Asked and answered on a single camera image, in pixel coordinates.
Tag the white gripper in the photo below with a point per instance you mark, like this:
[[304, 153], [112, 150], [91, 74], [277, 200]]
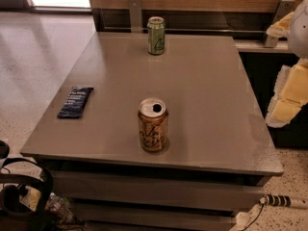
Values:
[[299, 33]]

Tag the right metal bracket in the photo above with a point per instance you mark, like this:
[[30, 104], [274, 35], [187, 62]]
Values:
[[279, 27]]

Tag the black bag with strap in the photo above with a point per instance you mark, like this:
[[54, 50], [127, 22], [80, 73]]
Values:
[[14, 215]]

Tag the blue rxbar wrapper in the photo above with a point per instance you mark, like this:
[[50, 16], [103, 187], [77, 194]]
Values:
[[75, 102]]

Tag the grey drawer cabinet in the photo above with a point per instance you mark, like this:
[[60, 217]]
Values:
[[218, 156]]

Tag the metal bracket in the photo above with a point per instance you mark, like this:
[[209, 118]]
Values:
[[279, 27], [135, 15]]

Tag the orange soda can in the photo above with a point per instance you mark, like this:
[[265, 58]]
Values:
[[153, 117]]

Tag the left metal bracket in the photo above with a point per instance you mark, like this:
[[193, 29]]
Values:
[[135, 15]]

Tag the striped power strip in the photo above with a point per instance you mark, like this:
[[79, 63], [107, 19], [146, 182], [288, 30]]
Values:
[[284, 201]]

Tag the green soda can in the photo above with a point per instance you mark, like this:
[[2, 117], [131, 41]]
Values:
[[156, 35]]

